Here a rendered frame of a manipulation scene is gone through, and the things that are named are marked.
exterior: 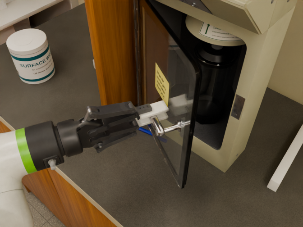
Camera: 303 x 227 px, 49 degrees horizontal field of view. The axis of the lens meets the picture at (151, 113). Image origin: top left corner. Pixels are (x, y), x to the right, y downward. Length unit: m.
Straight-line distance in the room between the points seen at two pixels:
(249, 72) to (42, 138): 0.43
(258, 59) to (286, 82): 0.57
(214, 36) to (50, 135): 0.39
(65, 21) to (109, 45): 0.69
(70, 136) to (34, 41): 0.58
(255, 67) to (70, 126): 0.38
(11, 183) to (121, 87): 0.46
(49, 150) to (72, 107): 0.48
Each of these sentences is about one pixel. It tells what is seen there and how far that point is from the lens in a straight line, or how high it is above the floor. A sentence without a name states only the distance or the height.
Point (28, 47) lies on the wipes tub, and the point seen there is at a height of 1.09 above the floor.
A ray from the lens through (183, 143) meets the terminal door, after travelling 0.71.
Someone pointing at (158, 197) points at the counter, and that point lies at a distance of 0.91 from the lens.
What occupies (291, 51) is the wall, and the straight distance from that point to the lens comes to 1.17.
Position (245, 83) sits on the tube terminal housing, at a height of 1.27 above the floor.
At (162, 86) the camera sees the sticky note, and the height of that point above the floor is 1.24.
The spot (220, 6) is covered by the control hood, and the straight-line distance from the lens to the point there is 0.55.
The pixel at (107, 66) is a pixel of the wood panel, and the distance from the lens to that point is 0.91.
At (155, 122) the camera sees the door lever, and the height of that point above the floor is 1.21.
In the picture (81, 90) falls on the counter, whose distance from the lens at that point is 1.18.
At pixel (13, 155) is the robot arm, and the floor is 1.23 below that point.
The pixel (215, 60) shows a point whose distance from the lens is 0.81.
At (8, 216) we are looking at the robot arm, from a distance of 0.66.
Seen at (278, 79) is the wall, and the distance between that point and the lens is 1.24.
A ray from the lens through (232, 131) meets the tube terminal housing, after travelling 0.83.
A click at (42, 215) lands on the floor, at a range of 2.02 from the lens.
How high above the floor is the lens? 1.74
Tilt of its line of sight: 48 degrees down
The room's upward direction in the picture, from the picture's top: straight up
